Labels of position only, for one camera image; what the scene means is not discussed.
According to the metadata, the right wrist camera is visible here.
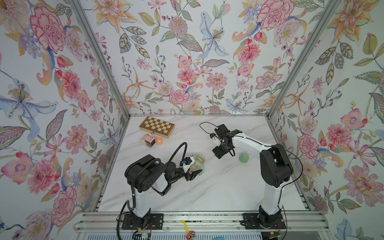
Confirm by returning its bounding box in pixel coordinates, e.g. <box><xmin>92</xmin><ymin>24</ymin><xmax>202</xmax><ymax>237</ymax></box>
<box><xmin>210</xmin><ymin>133</ymin><xmax>221</xmax><ymax>146</ymax></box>

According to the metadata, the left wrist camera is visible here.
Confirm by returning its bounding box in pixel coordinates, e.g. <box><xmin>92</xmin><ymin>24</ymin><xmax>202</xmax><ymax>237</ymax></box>
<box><xmin>181</xmin><ymin>157</ymin><xmax>195</xmax><ymax>173</ymax></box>

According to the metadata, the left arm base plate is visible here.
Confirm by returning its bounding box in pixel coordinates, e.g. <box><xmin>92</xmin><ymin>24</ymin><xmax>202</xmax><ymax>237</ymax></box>
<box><xmin>122</xmin><ymin>213</ymin><xmax>164</xmax><ymax>230</ymax></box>

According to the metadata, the green bottle cap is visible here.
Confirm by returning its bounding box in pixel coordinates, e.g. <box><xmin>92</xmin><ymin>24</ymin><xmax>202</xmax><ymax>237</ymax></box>
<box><xmin>239</xmin><ymin>153</ymin><xmax>250</xmax><ymax>164</ymax></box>

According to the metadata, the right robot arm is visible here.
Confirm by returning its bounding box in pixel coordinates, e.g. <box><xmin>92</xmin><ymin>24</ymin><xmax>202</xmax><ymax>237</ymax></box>
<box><xmin>210</xmin><ymin>125</ymin><xmax>294</xmax><ymax>217</ymax></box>

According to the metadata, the wooden chess board box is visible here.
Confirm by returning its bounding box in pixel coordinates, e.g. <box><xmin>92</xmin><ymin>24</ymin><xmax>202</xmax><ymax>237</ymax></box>
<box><xmin>139</xmin><ymin>116</ymin><xmax>175</xmax><ymax>139</ymax></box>

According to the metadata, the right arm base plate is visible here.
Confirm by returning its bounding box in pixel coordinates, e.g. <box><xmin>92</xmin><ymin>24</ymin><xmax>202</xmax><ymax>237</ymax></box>
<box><xmin>240</xmin><ymin>212</ymin><xmax>287</xmax><ymax>230</ymax></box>

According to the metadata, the aluminium mounting rail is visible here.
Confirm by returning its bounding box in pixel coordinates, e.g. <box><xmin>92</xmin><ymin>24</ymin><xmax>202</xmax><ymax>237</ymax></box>
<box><xmin>74</xmin><ymin>211</ymin><xmax>330</xmax><ymax>233</ymax></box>

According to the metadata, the pink black cube box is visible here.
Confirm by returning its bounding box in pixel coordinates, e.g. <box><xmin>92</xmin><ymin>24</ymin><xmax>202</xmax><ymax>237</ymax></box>
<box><xmin>141</xmin><ymin>134</ymin><xmax>157</xmax><ymax>148</ymax></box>

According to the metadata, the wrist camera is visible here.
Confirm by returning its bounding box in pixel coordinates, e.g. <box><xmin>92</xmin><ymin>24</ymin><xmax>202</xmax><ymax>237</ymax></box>
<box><xmin>210</xmin><ymin>133</ymin><xmax>221</xmax><ymax>146</ymax></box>
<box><xmin>181</xmin><ymin>157</ymin><xmax>195</xmax><ymax>173</ymax></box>

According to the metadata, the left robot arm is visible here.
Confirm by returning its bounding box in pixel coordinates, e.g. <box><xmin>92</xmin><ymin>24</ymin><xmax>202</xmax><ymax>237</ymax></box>
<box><xmin>124</xmin><ymin>142</ymin><xmax>203</xmax><ymax>219</ymax></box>

